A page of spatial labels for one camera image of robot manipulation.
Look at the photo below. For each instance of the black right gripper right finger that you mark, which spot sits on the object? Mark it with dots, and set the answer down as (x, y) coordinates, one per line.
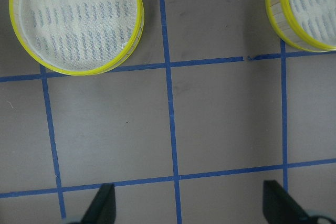
(279, 207)

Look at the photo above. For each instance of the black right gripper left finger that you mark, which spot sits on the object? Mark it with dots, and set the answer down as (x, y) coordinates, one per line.
(103, 207)

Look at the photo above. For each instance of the white steamer liner cloth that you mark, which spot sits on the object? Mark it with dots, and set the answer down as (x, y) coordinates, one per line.
(78, 19)

